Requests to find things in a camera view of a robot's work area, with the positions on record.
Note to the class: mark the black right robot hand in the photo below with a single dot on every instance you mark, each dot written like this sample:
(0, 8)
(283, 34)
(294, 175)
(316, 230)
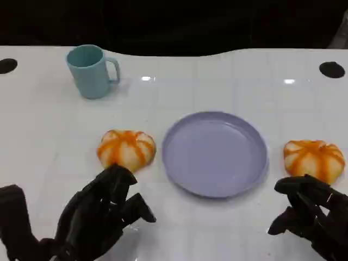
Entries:
(320, 214)

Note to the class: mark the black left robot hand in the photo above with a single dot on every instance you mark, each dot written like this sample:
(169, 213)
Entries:
(89, 212)

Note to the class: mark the orange and white bread roll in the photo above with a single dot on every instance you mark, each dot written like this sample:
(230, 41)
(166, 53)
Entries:
(312, 160)
(126, 148)

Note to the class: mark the lilac plate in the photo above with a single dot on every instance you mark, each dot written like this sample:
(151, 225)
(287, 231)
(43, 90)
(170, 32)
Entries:
(214, 155)

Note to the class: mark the pale green mug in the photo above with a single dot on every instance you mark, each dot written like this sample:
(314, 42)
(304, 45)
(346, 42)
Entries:
(88, 74)

